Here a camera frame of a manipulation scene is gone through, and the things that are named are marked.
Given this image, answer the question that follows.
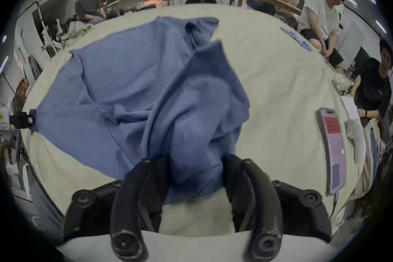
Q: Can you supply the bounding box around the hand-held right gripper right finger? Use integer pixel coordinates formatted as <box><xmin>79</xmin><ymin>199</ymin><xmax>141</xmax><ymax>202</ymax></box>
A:
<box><xmin>221</xmin><ymin>156</ymin><xmax>333</xmax><ymax>262</ymax></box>

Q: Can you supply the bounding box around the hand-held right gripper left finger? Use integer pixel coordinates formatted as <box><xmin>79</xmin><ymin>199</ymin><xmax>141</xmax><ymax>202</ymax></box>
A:
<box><xmin>63</xmin><ymin>156</ymin><xmax>172</xmax><ymax>262</ymax></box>

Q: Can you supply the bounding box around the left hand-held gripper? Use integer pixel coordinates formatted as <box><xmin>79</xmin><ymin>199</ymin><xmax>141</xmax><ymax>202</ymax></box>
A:
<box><xmin>0</xmin><ymin>97</ymin><xmax>34</xmax><ymax>133</ymax></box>

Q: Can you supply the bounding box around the blue shirt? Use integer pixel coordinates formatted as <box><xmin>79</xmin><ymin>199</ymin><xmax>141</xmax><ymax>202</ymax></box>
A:
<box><xmin>29</xmin><ymin>17</ymin><xmax>251</xmax><ymax>205</ymax></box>

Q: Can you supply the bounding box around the phone with pink case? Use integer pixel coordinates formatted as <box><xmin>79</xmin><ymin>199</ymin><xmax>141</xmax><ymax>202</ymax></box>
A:
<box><xmin>316</xmin><ymin>107</ymin><xmax>348</xmax><ymax>196</ymax></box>

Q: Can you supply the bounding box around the pale grey cloth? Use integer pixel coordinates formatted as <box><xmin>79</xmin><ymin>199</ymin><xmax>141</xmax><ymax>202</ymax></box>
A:
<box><xmin>345</xmin><ymin>118</ymin><xmax>366</xmax><ymax>176</ymax></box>

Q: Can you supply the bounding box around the bed with beige sheet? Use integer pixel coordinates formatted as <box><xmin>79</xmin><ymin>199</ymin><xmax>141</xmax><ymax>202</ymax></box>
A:
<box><xmin>21</xmin><ymin>4</ymin><xmax>366</xmax><ymax>237</ymax></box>

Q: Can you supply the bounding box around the white paper sheet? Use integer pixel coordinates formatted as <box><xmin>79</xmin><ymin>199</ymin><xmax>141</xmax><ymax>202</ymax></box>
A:
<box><xmin>339</xmin><ymin>96</ymin><xmax>360</xmax><ymax>121</ymax></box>

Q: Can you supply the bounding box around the crumpled white cloth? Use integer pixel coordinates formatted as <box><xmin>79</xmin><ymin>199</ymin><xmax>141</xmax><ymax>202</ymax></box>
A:
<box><xmin>332</xmin><ymin>73</ymin><xmax>354</xmax><ymax>92</ymax></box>

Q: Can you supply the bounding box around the thin phone cable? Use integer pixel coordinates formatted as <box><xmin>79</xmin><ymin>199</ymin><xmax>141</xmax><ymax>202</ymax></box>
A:
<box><xmin>329</xmin><ymin>193</ymin><xmax>339</xmax><ymax>221</ymax></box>

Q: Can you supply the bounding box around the blue strap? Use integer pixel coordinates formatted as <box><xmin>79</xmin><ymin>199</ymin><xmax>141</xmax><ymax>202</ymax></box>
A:
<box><xmin>280</xmin><ymin>26</ymin><xmax>312</xmax><ymax>52</ymax></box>

